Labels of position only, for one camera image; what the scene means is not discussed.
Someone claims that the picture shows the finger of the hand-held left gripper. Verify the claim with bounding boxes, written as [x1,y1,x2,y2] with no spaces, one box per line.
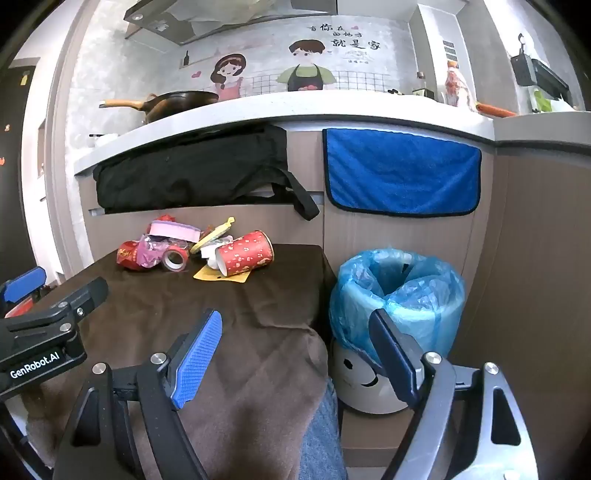
[0,266,47,319]
[0,276,110,340]

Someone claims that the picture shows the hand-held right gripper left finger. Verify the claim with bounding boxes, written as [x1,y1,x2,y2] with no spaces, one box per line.
[53,308,223,480]

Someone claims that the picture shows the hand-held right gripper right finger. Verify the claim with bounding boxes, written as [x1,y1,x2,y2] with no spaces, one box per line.
[368,308,541,480]

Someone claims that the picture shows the white smiley trash bin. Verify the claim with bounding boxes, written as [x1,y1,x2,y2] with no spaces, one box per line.
[329,339,416,415]

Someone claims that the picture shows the crushed red drink can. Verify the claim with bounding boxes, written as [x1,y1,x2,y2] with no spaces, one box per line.
[115,240,154,274]

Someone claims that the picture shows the blue plastic bin liner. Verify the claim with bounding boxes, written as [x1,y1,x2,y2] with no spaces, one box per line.
[329,248,467,370]

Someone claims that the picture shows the yellow-rimmed white mesh pad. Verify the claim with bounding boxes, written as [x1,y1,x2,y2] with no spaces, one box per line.
[190,216,236,254]

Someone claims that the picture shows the red box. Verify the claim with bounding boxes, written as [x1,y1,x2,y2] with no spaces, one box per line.
[7,295,44,317]

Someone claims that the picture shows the brown tablecloth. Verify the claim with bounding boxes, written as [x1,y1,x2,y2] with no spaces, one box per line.
[21,244,338,480]

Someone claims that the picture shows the pink plastic wrapper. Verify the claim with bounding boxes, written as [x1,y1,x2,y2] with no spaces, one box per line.
[137,233,185,269]

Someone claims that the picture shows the yellow card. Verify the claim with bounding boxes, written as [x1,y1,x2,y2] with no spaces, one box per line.
[193,264,252,283]

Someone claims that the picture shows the patterned tape roll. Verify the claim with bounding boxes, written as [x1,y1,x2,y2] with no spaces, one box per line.
[161,247,189,272]

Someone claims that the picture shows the pink cartoon tissue packet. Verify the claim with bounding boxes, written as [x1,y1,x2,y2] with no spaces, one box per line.
[148,220,201,241]

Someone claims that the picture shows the red patterned paper cup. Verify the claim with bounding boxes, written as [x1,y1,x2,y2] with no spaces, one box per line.
[216,230,275,278]

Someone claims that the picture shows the person's leg in jeans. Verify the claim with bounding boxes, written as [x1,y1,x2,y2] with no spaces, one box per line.
[298,378,348,480]

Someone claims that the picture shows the black cloth bag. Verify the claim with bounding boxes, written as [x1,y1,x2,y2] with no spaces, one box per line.
[92,124,320,221]

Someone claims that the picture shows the blue towel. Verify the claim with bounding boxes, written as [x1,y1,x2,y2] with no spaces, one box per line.
[322,128,482,217]

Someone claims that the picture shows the orange carrot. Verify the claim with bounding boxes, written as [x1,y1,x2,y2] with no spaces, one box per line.
[477,102,518,118]

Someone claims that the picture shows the plastic bottle with red label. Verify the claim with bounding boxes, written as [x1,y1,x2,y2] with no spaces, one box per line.
[444,60,476,112]

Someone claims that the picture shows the range hood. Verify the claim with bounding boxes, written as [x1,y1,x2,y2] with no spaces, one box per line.
[124,0,338,46]

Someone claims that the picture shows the black wok with wooden handle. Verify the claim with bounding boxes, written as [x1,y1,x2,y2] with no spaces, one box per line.
[99,91,220,125]

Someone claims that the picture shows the cartoon wall poster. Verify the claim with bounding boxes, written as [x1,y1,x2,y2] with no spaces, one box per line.
[69,9,416,153]

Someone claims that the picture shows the black wall rack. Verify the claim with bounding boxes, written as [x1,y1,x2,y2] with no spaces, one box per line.
[510,34,573,100]

